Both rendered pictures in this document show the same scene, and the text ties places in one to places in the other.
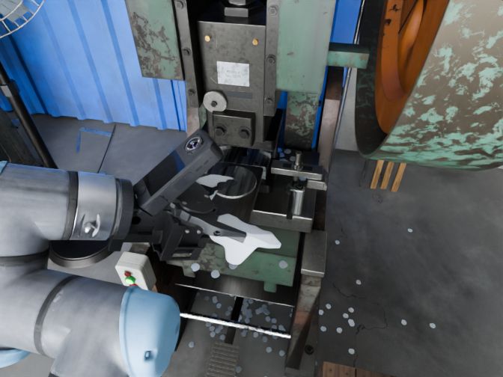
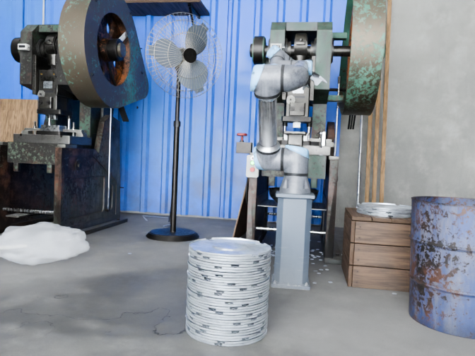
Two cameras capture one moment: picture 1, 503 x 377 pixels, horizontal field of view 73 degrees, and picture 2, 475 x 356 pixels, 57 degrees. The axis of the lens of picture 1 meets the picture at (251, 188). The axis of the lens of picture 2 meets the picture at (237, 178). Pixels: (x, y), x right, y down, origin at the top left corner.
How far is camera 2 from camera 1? 2.30 m
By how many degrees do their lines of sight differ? 41
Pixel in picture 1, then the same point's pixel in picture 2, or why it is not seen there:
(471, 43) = (357, 43)
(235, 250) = (317, 81)
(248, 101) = (302, 99)
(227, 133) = (295, 110)
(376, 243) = not seen: hidden behind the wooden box
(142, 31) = not seen: hidden behind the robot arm
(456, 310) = not seen: hidden behind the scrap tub
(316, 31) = (326, 70)
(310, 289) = (333, 162)
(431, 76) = (353, 50)
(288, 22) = (317, 67)
